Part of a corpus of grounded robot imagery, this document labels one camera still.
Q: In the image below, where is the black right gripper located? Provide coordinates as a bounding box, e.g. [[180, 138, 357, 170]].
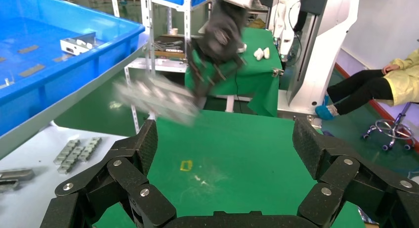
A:
[[186, 0, 249, 104]]

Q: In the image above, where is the small grey metal connector strip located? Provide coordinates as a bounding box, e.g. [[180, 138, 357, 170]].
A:
[[53, 138, 81, 166], [0, 168, 36, 182], [0, 181, 21, 194], [78, 137, 103, 162], [57, 146, 86, 175]]

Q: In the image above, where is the pile of dark metal parts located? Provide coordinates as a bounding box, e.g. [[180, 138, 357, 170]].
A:
[[154, 40, 185, 53]]

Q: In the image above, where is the green cloth covered table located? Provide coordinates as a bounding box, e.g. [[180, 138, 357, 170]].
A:
[[184, 26, 283, 118]]

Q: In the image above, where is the wheeled office chair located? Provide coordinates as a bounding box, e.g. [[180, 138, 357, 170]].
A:
[[361, 102, 418, 152]]

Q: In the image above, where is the grey metal shelf board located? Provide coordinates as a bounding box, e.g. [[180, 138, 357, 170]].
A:
[[0, 31, 153, 160]]

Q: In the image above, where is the stamped sheet metal bracket part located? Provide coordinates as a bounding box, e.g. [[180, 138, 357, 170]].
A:
[[60, 32, 97, 56], [113, 74, 200, 127]]

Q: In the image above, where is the white robot body column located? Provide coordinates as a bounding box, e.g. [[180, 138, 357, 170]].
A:
[[268, 0, 361, 116]]

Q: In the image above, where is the large blue plastic bin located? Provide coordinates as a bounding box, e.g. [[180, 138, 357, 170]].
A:
[[0, 0, 146, 137]]

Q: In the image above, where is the white slotted angle post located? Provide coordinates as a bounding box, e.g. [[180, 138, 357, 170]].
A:
[[109, 0, 121, 18], [124, 65, 141, 136], [140, 0, 158, 121], [182, 0, 193, 62]]

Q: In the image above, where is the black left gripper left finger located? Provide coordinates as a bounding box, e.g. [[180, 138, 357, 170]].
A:
[[39, 119, 177, 228]]

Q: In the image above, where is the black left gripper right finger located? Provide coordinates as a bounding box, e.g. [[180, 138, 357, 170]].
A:
[[292, 116, 419, 228]]

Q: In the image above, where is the bystander hand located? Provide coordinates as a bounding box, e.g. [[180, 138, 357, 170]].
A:
[[381, 64, 401, 75]]

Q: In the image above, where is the green table cloth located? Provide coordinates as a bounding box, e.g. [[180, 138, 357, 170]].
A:
[[93, 109, 367, 228]]

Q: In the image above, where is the seated person in yellow coat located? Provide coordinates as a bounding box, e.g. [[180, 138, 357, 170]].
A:
[[315, 48, 419, 121]]

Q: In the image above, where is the white rack shelf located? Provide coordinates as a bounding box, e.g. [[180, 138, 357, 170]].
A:
[[126, 57, 189, 73]]

